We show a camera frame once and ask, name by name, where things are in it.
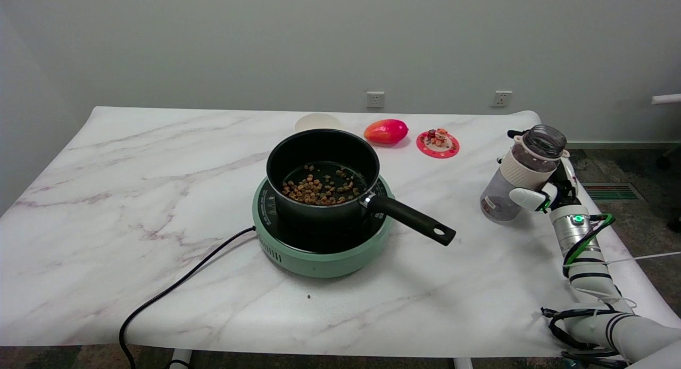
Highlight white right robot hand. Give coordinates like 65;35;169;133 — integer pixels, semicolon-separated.
497;129;580;214

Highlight clear bottle with white sleeve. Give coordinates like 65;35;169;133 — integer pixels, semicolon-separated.
480;124;570;223

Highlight floor vent grille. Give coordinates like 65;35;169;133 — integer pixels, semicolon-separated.
581;182;645;202

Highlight long white zip tie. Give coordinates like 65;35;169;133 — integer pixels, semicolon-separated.
564;251;681;267

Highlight short white zip tie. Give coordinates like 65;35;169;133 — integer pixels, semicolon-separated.
572;287;636;308

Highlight pink round coaster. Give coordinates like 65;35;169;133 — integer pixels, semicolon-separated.
416;129;460;160

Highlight red mango fruit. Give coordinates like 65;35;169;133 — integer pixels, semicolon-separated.
364;119;409;145

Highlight brown food pieces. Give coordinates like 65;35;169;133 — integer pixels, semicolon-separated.
281;165;361;206

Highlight beige round lid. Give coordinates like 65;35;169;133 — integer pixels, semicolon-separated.
294;113;342;133

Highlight green induction cooker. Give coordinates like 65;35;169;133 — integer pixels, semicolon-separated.
252;175;395;278

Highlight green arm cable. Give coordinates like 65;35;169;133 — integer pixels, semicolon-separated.
563;214;616;263

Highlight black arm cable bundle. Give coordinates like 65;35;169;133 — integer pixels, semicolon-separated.
541;305;639;369

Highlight black saucepan with handle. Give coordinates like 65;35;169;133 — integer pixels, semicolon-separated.
266;130;456;247

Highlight black power cable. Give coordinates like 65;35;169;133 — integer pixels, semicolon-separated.
118;226;257;369

